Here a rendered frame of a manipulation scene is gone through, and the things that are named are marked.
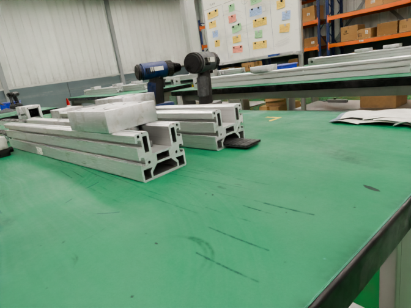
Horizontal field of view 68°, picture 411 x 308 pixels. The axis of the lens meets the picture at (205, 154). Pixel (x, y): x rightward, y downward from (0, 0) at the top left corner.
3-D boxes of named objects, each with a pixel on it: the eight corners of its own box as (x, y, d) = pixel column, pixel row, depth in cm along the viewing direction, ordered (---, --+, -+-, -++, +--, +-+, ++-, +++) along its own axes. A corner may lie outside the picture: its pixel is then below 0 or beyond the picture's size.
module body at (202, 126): (65, 134, 119) (59, 112, 117) (88, 128, 126) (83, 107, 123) (217, 151, 64) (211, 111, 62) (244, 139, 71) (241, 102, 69)
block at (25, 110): (21, 121, 199) (16, 107, 196) (39, 118, 206) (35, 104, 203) (24, 122, 192) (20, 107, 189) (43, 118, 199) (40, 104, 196)
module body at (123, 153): (11, 147, 106) (3, 123, 104) (41, 140, 113) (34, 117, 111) (144, 183, 51) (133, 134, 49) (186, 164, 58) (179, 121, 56)
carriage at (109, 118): (74, 142, 65) (66, 111, 63) (118, 130, 73) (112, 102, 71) (112, 148, 54) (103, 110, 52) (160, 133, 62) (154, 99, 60)
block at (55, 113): (50, 134, 124) (43, 111, 121) (79, 127, 132) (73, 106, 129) (59, 135, 117) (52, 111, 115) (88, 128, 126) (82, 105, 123)
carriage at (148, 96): (99, 121, 95) (94, 99, 93) (129, 114, 103) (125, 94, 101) (127, 122, 84) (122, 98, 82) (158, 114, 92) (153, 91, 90)
